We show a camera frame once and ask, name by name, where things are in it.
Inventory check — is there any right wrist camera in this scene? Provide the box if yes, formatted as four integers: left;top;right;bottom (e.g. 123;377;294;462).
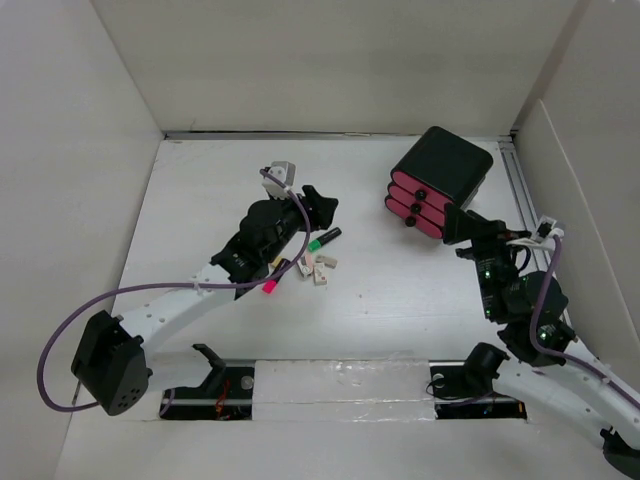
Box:
530;215;565;249

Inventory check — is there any black green-capped marker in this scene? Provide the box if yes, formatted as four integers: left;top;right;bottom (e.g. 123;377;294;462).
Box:
308;227;342;252

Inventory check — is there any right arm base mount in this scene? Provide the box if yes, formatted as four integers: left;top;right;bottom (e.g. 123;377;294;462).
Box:
425;361;528;420

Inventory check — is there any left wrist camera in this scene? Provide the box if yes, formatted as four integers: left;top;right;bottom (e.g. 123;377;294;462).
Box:
262;161;296;200

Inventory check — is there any aluminium rail right side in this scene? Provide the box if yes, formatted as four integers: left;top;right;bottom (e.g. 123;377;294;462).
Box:
499;140;574;341

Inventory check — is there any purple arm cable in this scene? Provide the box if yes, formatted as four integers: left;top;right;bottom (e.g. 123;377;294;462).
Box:
529;234;640;401
36;167;312;413

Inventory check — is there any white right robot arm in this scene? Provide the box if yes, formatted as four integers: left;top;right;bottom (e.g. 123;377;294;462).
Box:
427;204;639;479

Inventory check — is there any black pink-capped marker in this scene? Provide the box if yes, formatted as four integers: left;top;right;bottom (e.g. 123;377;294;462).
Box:
262;257;290;295

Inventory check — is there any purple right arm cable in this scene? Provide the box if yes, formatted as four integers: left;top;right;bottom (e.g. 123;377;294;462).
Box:
529;234;640;401

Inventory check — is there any pink top drawer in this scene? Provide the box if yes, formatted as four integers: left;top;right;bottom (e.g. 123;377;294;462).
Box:
391;171;452;210

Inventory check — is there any black mini drawer cabinet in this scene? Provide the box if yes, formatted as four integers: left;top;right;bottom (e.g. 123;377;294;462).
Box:
385;126;493;213

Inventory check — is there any pinkish white eraser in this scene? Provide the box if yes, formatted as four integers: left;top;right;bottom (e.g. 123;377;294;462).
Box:
304;253;324;272

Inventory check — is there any pink bottom drawer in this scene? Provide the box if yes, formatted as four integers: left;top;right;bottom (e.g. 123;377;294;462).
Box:
385;196;445;240

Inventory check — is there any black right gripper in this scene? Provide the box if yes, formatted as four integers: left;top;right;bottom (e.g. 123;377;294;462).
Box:
441;200;530;319

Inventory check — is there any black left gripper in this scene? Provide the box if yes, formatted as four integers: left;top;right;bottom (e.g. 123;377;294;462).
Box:
262;186;335;264

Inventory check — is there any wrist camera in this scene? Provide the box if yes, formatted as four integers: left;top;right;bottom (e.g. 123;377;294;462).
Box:
530;215;565;249
262;161;296;200

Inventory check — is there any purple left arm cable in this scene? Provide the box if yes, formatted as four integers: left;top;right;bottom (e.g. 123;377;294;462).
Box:
36;167;312;413

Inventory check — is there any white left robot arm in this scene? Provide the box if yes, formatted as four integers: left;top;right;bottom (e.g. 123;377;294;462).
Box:
71;185;339;416

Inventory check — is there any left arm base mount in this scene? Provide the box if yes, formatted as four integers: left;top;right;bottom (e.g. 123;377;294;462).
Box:
159;344;256;421

